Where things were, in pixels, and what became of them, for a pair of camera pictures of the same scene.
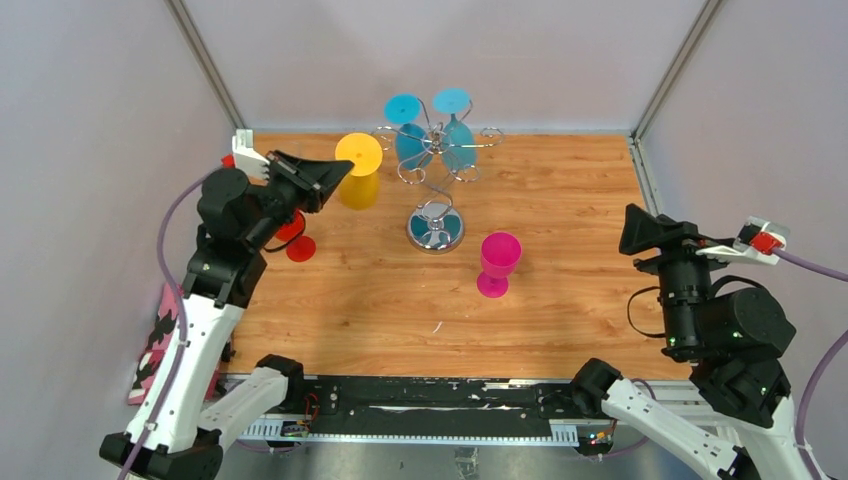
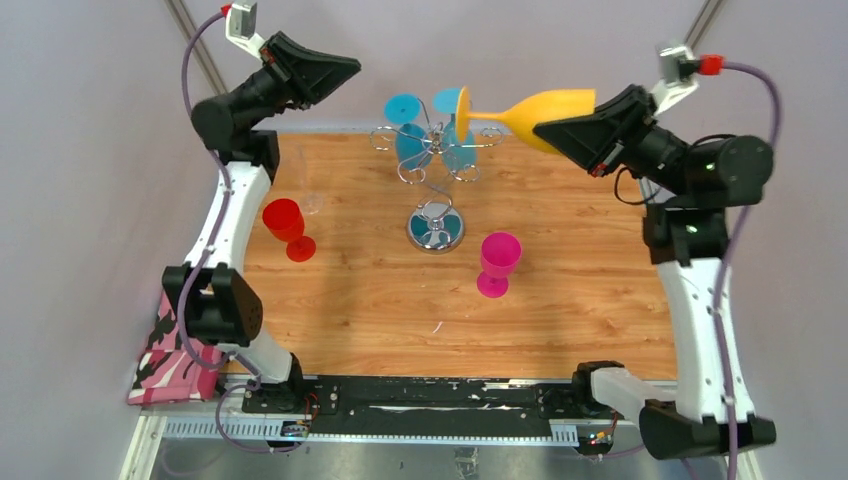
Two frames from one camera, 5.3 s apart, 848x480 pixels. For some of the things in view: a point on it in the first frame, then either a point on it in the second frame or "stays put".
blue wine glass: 413,144 stays put
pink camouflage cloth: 167,318 stays put
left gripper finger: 318,172 to 283,39
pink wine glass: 500,253 stays put
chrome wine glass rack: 436,226 stays put
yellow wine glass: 360,188 to 533,113
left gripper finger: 330,173 to 317,77
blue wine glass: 459,142 stays put
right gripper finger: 643,231 to 593,138
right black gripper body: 680,256 to 639,145
